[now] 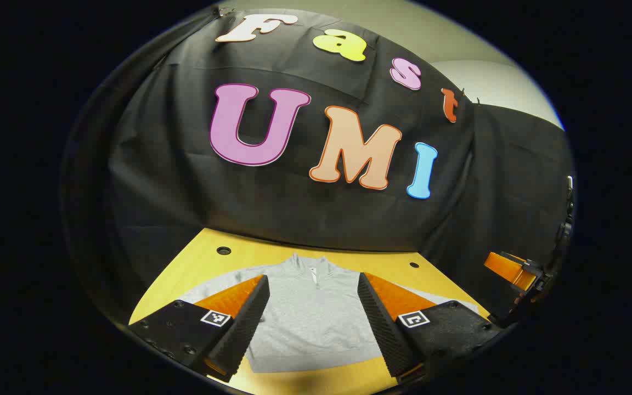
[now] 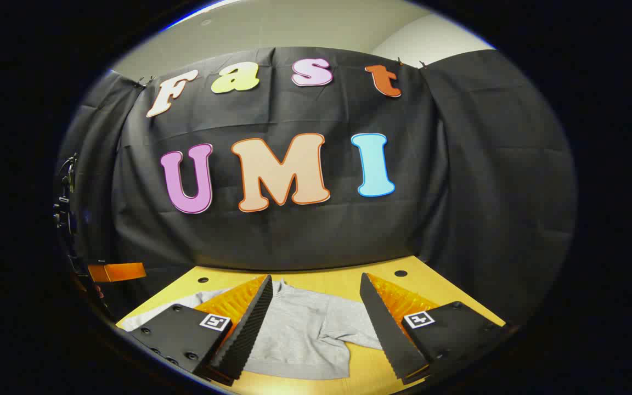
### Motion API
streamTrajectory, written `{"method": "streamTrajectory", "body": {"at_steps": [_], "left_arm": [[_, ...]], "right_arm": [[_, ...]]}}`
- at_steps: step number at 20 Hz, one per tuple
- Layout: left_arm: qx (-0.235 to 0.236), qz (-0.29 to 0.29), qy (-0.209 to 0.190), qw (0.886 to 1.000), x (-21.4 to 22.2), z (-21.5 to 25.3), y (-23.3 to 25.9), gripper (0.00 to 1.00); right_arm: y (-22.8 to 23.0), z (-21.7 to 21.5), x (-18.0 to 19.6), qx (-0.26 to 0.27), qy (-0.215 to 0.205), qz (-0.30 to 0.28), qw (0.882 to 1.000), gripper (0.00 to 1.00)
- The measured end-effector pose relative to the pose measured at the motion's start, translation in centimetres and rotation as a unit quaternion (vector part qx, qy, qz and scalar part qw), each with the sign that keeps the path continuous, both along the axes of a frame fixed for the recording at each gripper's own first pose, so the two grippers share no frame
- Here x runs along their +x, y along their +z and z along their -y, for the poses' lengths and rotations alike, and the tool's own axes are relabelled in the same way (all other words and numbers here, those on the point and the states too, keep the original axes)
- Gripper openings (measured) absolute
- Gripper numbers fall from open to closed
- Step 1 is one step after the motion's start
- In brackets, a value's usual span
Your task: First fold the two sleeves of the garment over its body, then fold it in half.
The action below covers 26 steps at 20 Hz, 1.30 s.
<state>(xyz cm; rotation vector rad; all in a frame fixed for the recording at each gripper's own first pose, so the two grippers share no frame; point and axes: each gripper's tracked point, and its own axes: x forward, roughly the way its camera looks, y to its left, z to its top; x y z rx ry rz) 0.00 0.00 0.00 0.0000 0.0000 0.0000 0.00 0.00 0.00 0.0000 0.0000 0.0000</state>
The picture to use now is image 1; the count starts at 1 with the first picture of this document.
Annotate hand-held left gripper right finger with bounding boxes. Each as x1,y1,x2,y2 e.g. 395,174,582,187
357,272,500,385

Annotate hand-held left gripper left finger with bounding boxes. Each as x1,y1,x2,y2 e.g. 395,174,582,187
128,274,270,383

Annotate grey zip-neck sweater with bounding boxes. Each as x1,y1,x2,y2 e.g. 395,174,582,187
176,252,481,374

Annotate black backdrop cloth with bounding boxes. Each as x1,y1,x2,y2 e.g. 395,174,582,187
61,8,575,330

